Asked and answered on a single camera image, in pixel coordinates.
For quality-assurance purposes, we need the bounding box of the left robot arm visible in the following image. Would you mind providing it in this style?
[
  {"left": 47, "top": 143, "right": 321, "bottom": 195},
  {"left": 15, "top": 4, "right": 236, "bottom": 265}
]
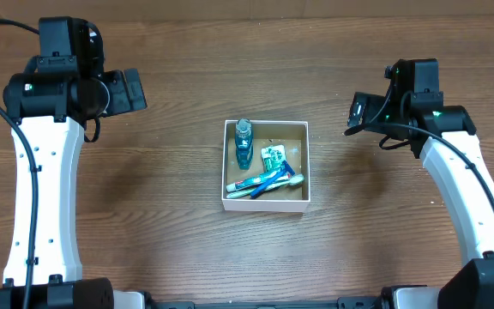
[{"left": 0, "top": 16, "right": 150, "bottom": 308}]

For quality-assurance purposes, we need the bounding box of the blue mouthwash bottle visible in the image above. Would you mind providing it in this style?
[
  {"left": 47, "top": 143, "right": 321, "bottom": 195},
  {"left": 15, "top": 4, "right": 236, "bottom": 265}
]
[{"left": 234, "top": 118, "right": 254, "bottom": 170}]

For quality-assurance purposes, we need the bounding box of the left black cable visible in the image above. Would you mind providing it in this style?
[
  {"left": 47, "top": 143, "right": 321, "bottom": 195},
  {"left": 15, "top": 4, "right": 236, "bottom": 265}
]
[{"left": 0, "top": 18, "right": 102, "bottom": 309}]

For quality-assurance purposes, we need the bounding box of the black cable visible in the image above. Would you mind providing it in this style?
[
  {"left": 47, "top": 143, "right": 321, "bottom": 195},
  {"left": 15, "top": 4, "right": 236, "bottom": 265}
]
[
  {"left": 343, "top": 81, "right": 494, "bottom": 271},
  {"left": 0, "top": 18, "right": 102, "bottom": 309}
]

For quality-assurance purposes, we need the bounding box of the teal toothpaste tube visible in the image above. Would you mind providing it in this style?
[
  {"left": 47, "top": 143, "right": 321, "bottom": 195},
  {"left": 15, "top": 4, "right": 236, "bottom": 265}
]
[{"left": 226, "top": 170, "right": 278, "bottom": 193}]

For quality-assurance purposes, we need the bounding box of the white cardboard box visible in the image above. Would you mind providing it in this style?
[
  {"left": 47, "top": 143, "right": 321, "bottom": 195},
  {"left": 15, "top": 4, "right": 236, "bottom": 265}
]
[{"left": 220, "top": 120, "right": 311, "bottom": 213}]

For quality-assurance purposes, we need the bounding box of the blue disposable razor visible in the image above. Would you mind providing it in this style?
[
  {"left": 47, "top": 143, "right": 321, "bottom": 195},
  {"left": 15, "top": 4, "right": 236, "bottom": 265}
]
[{"left": 250, "top": 161, "right": 295, "bottom": 199}]

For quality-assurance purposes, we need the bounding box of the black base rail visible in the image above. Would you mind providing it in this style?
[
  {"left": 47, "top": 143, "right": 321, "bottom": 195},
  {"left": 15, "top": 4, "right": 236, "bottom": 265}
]
[{"left": 146, "top": 296, "right": 390, "bottom": 309}]

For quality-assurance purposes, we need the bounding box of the green white soap packet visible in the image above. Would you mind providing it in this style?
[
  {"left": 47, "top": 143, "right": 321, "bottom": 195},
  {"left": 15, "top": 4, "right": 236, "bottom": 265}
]
[{"left": 261, "top": 144, "right": 286, "bottom": 172}]

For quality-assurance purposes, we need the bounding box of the green white toothbrush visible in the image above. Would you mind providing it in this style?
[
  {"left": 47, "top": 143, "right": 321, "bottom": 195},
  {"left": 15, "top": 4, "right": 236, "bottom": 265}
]
[{"left": 226, "top": 174, "right": 304, "bottom": 199}]

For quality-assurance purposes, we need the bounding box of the right black cable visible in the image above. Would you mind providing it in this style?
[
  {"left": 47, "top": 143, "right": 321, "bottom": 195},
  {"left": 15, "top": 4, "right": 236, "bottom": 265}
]
[{"left": 343, "top": 81, "right": 494, "bottom": 271}]

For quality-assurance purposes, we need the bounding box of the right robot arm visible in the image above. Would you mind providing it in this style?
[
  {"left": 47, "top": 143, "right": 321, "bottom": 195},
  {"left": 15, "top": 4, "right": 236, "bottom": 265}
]
[{"left": 337, "top": 58, "right": 494, "bottom": 308}]

